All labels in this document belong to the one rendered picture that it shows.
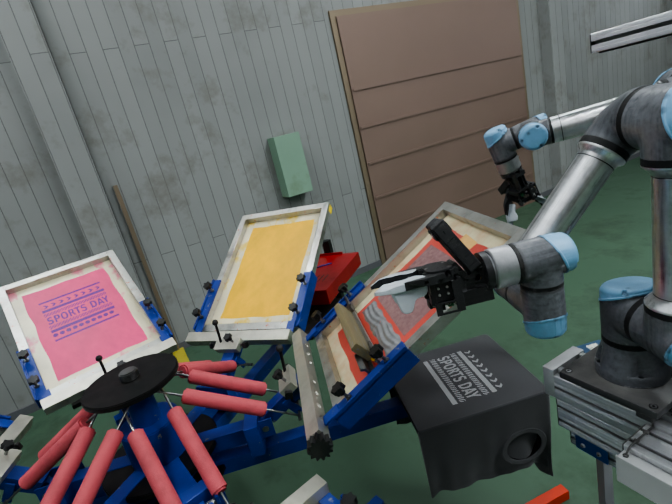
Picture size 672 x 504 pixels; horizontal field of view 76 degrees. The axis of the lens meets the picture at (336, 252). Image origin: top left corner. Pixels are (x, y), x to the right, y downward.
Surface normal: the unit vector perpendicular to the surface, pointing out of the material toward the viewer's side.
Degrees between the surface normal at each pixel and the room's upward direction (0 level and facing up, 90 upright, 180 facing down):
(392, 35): 90
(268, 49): 90
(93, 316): 32
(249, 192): 90
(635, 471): 90
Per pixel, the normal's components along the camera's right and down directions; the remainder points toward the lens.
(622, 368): -0.74, 0.06
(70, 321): 0.14, -0.74
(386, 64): 0.47, 0.15
